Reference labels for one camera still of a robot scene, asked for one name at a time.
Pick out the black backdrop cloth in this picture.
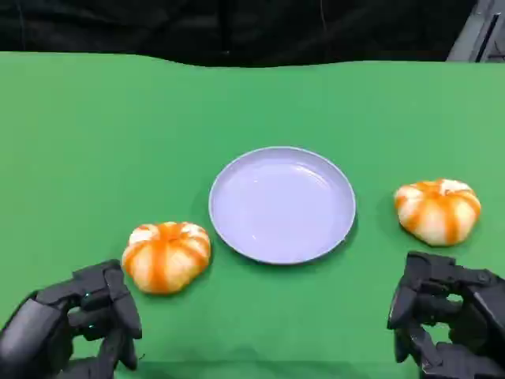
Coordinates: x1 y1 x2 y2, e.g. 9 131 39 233
0 0 478 68

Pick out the lilac plate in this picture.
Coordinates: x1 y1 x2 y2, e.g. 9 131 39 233
208 145 357 265

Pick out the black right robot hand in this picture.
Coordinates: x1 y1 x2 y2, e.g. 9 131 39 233
386 251 505 379

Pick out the green table cloth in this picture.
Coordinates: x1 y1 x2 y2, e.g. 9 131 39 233
0 51 505 379

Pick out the orange and white bread roll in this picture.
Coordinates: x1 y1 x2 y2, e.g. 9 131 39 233
393 178 482 248
121 221 212 296

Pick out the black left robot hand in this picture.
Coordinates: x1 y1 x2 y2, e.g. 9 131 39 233
0 258 143 379

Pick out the grey machine frame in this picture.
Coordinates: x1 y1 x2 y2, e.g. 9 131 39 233
445 0 505 64

